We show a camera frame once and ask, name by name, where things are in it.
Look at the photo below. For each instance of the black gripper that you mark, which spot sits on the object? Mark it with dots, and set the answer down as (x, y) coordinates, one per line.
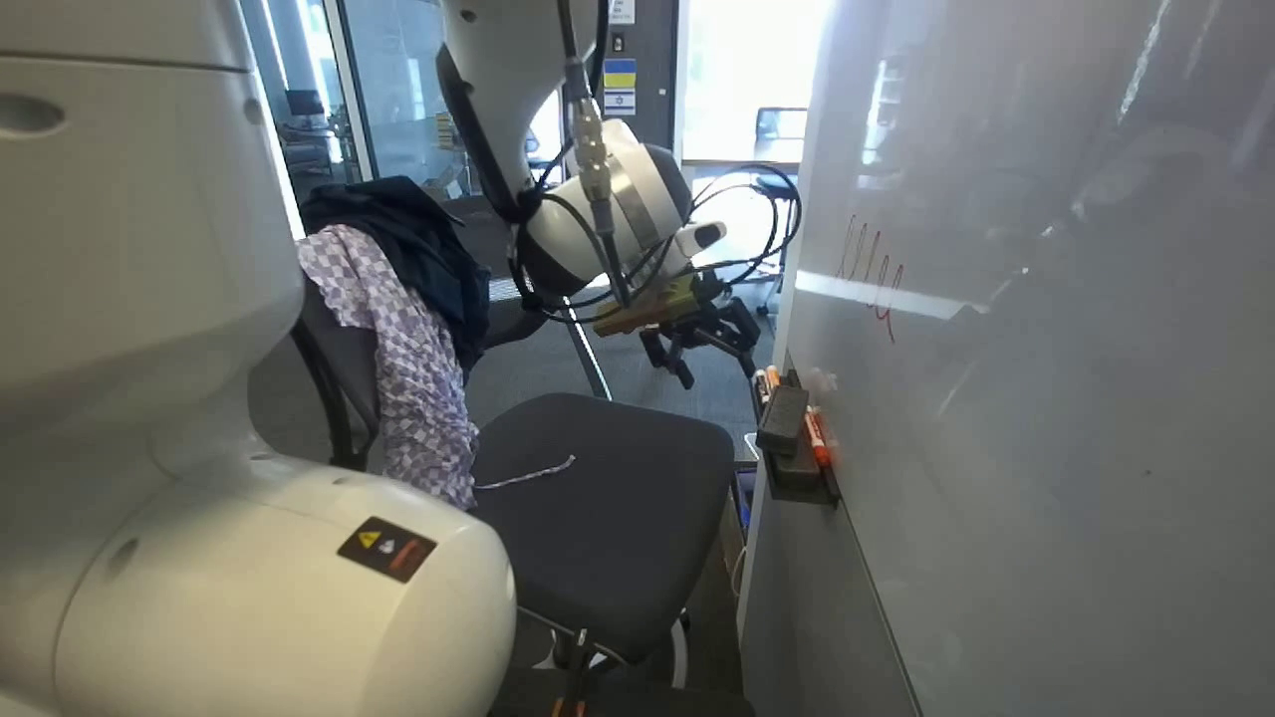
(681, 304)

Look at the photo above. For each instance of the floral patterned cloth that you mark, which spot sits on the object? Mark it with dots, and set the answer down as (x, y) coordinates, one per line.
(420, 403)

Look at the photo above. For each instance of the dark navy jacket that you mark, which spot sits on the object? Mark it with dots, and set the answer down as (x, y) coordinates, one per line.
(425, 249)

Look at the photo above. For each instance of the black whiteboard duster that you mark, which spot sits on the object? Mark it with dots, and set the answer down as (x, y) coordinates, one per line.
(782, 415)

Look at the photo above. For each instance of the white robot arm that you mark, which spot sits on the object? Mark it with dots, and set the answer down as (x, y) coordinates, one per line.
(158, 555)

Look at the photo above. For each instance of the black mesh office chair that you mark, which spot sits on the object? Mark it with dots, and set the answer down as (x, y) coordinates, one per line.
(607, 516)

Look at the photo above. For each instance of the large whiteboard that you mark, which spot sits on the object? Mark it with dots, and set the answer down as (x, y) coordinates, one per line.
(1033, 304)

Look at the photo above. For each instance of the orange marker lower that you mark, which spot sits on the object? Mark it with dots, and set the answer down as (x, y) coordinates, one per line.
(817, 439)

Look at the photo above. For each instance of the black marker tray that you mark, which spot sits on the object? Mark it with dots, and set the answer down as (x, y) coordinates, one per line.
(795, 476)

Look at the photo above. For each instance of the blue yellow door poster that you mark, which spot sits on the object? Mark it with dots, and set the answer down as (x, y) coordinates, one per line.
(619, 83)

